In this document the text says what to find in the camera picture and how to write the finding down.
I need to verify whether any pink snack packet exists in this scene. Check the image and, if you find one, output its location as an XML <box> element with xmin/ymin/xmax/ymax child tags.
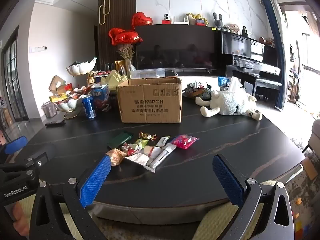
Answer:
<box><xmin>169</xmin><ymin>134</ymin><xmax>200</xmax><ymax>150</ymax></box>

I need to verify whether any red heart balloon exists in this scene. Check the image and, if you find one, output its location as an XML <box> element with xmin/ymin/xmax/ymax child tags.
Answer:
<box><xmin>108</xmin><ymin>27</ymin><xmax>125</xmax><ymax>46</ymax></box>
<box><xmin>131</xmin><ymin>12</ymin><xmax>153</xmax><ymax>27</ymax></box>
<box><xmin>115</xmin><ymin>31</ymin><xmax>144</xmax><ymax>46</ymax></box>

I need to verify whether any brown cardboard box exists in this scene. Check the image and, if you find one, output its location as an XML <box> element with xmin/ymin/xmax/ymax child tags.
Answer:
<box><xmin>116</xmin><ymin>77</ymin><xmax>183</xmax><ymax>124</ymax></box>

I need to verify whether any gold oval wall ornament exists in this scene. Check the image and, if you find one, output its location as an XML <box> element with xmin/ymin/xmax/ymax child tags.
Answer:
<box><xmin>99</xmin><ymin>0</ymin><xmax>112</xmax><ymax>25</ymax></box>

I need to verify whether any cluttered wooden shelf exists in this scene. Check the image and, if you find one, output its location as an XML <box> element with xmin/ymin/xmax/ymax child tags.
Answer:
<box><xmin>287</xmin><ymin>40</ymin><xmax>304</xmax><ymax>103</ymax></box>

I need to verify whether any black upright piano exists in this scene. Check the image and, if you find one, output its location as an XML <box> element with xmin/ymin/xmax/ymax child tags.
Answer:
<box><xmin>221</xmin><ymin>30</ymin><xmax>282</xmax><ymax>108</ymax></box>

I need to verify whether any wall switch panel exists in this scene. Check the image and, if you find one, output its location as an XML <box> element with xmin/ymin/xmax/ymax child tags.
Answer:
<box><xmin>29</xmin><ymin>45</ymin><xmax>49</xmax><ymax>53</ymax></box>

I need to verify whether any blue drink can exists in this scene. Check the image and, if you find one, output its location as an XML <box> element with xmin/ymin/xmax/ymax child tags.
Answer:
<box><xmin>82</xmin><ymin>96</ymin><xmax>97</xmax><ymax>121</ymax></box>

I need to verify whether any flat brown cardboard piece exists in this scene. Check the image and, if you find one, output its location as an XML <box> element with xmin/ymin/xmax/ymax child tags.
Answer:
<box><xmin>301</xmin><ymin>156</ymin><xmax>319</xmax><ymax>180</ymax></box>

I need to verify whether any white router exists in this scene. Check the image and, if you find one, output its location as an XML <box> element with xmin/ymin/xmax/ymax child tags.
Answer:
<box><xmin>174</xmin><ymin>15</ymin><xmax>190</xmax><ymax>25</ymax></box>

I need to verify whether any yellow toy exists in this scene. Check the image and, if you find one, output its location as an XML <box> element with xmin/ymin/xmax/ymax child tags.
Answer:
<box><xmin>185</xmin><ymin>12</ymin><xmax>209</xmax><ymax>25</ymax></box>

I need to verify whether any black piano bench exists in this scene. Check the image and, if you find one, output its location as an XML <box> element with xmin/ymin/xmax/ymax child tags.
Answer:
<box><xmin>255</xmin><ymin>78</ymin><xmax>283</xmax><ymax>105</ymax></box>

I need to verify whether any white petal tiered stand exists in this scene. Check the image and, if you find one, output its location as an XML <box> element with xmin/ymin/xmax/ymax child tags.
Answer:
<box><xmin>50</xmin><ymin>59</ymin><xmax>97</xmax><ymax>119</ymax></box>

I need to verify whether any white green snack packet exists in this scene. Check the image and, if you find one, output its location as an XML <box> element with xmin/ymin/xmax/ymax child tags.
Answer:
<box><xmin>155</xmin><ymin>136</ymin><xmax>170</xmax><ymax>147</ymax></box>

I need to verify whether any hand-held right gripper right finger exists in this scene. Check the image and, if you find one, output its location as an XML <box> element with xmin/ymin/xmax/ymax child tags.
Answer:
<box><xmin>212</xmin><ymin>154</ymin><xmax>296</xmax><ymax>240</ymax></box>

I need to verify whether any person's left hand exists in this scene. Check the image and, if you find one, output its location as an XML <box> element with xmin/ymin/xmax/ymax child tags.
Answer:
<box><xmin>11</xmin><ymin>201</ymin><xmax>31</xmax><ymax>237</ymax></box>

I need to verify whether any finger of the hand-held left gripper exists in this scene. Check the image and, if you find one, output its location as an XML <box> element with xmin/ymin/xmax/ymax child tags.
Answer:
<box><xmin>0</xmin><ymin>152</ymin><xmax>49</xmax><ymax>180</ymax></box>
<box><xmin>0</xmin><ymin>135</ymin><xmax>28</xmax><ymax>166</ymax></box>

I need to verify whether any black framed glass door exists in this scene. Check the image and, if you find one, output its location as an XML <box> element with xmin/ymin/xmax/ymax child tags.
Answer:
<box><xmin>1</xmin><ymin>25</ymin><xmax>28</xmax><ymax>135</ymax></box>

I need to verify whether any red white candy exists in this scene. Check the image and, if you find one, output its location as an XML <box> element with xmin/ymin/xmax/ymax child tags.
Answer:
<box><xmin>121</xmin><ymin>144</ymin><xmax>138</xmax><ymax>157</ymax></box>

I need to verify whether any black flat television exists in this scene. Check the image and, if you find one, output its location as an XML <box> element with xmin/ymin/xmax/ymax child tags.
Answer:
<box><xmin>135</xmin><ymin>24</ymin><xmax>218</xmax><ymax>71</ymax></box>

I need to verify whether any dried flower bouquet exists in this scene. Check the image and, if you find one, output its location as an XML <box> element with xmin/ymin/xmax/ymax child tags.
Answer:
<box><xmin>117</xmin><ymin>44</ymin><xmax>134</xmax><ymax>78</ymax></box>

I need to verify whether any blue snack carton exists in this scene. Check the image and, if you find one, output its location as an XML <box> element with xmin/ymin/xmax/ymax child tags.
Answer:
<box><xmin>90</xmin><ymin>84</ymin><xmax>112</xmax><ymax>112</ymax></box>

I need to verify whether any dark green snack packet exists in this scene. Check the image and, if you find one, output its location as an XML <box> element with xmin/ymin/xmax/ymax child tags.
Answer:
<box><xmin>107</xmin><ymin>132</ymin><xmax>133</xmax><ymax>148</ymax></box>

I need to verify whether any grey bunny doll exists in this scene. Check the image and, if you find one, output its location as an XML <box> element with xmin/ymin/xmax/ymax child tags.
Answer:
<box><xmin>213</xmin><ymin>12</ymin><xmax>224</xmax><ymax>29</ymax></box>

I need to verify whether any white red snack packet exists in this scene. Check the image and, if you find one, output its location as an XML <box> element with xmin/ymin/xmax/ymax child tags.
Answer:
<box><xmin>124</xmin><ymin>152</ymin><xmax>150</xmax><ymax>166</ymax></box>

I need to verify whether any blue curtain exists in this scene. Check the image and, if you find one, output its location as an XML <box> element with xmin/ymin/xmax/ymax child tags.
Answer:
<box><xmin>264</xmin><ymin>0</ymin><xmax>288</xmax><ymax>109</ymax></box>

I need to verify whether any grey sofa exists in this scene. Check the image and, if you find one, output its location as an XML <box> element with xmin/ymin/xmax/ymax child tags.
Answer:
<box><xmin>306</xmin><ymin>119</ymin><xmax>320</xmax><ymax>155</ymax></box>

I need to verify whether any yellow box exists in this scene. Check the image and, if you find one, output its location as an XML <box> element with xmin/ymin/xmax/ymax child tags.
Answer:
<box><xmin>115</xmin><ymin>60</ymin><xmax>127</xmax><ymax>74</ymax></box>

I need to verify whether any pile of assorted snacks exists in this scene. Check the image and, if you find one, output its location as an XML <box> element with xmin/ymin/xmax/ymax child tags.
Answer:
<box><xmin>50</xmin><ymin>86</ymin><xmax>93</xmax><ymax>104</ymax></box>

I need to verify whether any white television cabinet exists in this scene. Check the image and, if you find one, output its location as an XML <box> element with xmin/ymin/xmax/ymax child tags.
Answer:
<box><xmin>160</xmin><ymin>69</ymin><xmax>227</xmax><ymax>85</ymax></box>

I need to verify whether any black remote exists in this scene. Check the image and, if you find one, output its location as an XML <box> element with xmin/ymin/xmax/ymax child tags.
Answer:
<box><xmin>45</xmin><ymin>119</ymin><xmax>66</xmax><ymax>127</ymax></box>

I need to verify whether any open brown carton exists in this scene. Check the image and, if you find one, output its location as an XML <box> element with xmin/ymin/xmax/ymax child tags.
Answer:
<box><xmin>49</xmin><ymin>75</ymin><xmax>73</xmax><ymax>97</ymax></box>

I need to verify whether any grey trash bin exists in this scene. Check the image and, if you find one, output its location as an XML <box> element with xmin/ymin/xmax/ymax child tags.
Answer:
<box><xmin>41</xmin><ymin>101</ymin><xmax>58</xmax><ymax>119</ymax></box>

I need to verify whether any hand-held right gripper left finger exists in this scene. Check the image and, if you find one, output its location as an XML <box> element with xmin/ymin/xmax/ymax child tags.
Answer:
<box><xmin>26</xmin><ymin>155</ymin><xmax>112</xmax><ymax>240</ymax></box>

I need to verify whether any white plush sheep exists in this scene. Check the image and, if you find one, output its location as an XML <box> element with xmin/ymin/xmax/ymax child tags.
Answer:
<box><xmin>195</xmin><ymin>90</ymin><xmax>263</xmax><ymax>121</ymax></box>

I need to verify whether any white tissue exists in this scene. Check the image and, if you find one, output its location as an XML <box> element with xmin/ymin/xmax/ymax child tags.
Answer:
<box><xmin>226</xmin><ymin>76</ymin><xmax>244</xmax><ymax>92</ymax></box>

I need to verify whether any gold mountain ornament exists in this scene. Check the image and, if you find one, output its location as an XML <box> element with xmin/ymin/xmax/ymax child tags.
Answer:
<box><xmin>100</xmin><ymin>70</ymin><xmax>129</xmax><ymax>90</ymax></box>

